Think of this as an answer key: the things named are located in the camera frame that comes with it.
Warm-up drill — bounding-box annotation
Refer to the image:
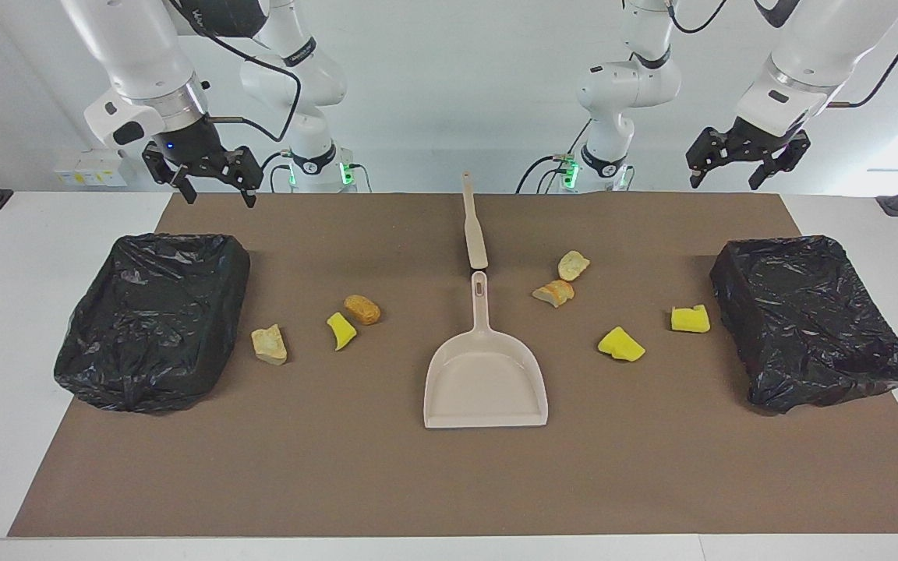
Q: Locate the beige hand brush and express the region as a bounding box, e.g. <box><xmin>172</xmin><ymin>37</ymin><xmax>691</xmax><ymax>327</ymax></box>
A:
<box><xmin>461</xmin><ymin>172</ymin><xmax>490</xmax><ymax>272</ymax></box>

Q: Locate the black base power cable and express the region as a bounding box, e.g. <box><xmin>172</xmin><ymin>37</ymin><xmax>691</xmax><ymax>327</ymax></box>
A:
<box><xmin>253</xmin><ymin>150</ymin><xmax>294</xmax><ymax>193</ymax></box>
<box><xmin>515</xmin><ymin>117</ymin><xmax>596</xmax><ymax>194</ymax></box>

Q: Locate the brown peanut-shaped bread toy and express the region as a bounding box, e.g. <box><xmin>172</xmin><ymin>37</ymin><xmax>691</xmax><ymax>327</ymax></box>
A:
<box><xmin>343</xmin><ymin>294</ymin><xmax>382</xmax><ymax>326</ymax></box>

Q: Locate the bin with black bag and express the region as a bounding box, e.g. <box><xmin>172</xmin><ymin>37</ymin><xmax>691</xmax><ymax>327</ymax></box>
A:
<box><xmin>710</xmin><ymin>235</ymin><xmax>898</xmax><ymax>415</ymax></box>
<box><xmin>54</xmin><ymin>232</ymin><xmax>251</xmax><ymax>414</ymax></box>

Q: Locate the orange striped croissant toy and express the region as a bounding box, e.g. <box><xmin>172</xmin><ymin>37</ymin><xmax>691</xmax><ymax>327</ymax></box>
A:
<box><xmin>532</xmin><ymin>280</ymin><xmax>575</xmax><ymax>309</ymax></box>

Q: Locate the notched yellow sponge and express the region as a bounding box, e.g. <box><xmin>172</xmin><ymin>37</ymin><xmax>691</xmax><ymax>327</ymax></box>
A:
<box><xmin>670</xmin><ymin>304</ymin><xmax>712</xmax><ymax>334</ymax></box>

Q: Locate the yellow sponge wedge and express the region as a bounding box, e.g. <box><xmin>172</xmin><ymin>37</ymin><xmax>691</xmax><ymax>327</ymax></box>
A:
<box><xmin>598</xmin><ymin>326</ymin><xmax>646</xmax><ymax>362</ymax></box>

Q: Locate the beige plastic dustpan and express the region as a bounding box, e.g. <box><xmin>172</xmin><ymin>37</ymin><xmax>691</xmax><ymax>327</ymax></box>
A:
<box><xmin>423</xmin><ymin>270</ymin><xmax>550</xmax><ymax>429</ymax></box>

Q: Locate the pale striped croissant toy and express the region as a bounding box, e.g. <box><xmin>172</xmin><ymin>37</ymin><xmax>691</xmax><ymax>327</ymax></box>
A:
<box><xmin>557</xmin><ymin>250</ymin><xmax>591</xmax><ymax>282</ymax></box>

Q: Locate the curved yellow sponge piece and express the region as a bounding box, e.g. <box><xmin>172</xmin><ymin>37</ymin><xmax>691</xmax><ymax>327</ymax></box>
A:
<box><xmin>327</xmin><ymin>312</ymin><xmax>358</xmax><ymax>352</ymax></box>

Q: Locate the pale bread chunk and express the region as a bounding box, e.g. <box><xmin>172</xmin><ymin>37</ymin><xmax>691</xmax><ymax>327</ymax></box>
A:
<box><xmin>251</xmin><ymin>324</ymin><xmax>288</xmax><ymax>366</ymax></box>

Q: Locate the brown table mat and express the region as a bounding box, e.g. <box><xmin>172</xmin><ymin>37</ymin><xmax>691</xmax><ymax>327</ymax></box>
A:
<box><xmin>7</xmin><ymin>192</ymin><xmax>898</xmax><ymax>538</ymax></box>

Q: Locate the white wall socket box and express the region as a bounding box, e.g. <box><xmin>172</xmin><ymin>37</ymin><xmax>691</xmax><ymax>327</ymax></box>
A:
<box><xmin>54</xmin><ymin>150</ymin><xmax>129</xmax><ymax>188</ymax></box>

